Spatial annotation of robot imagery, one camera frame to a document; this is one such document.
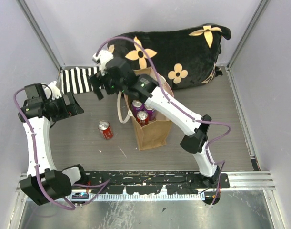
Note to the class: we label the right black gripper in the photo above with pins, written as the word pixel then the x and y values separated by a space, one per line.
pixel 95 82

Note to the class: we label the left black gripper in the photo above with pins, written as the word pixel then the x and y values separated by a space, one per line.
pixel 72 109

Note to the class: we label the red cola can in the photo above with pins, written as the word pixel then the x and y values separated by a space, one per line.
pixel 104 128
pixel 142 118

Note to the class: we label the purple grape can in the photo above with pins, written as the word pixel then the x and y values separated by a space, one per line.
pixel 137 106
pixel 151 112

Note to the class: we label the red cola can back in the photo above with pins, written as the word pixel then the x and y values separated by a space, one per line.
pixel 142 118

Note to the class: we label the purple grape can front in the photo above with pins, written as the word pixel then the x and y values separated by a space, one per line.
pixel 151 112

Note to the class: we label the brown jute canvas bag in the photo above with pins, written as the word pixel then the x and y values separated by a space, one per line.
pixel 150 136

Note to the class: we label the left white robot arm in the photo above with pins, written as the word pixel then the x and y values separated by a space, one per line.
pixel 44 106

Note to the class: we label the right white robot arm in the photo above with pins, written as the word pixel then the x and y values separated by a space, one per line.
pixel 151 92

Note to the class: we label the black white striped cloth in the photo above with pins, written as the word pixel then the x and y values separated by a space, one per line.
pixel 76 80

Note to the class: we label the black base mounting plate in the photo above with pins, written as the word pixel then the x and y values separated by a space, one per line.
pixel 147 182

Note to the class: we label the black flower-pattern pillow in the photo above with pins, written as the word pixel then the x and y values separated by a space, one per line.
pixel 185 58

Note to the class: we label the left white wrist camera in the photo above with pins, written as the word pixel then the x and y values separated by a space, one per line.
pixel 51 90

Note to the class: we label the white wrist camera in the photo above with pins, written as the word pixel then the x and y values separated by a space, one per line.
pixel 101 58
pixel 51 90

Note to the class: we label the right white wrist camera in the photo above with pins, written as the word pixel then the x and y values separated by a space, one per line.
pixel 101 58

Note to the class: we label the aluminium rail frame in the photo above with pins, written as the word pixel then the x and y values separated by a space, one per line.
pixel 229 181

